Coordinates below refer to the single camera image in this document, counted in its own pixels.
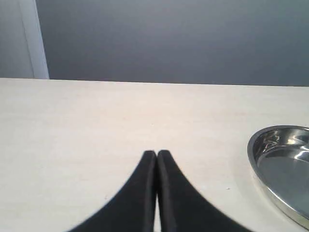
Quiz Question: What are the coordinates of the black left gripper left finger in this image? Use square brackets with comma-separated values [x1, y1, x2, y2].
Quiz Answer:
[71, 150, 156, 232]

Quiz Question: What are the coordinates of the round stainless steel plate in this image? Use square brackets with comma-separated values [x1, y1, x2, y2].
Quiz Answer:
[247, 125, 309, 229]

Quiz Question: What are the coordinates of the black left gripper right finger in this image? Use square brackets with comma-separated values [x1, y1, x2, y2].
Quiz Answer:
[157, 150, 249, 232]

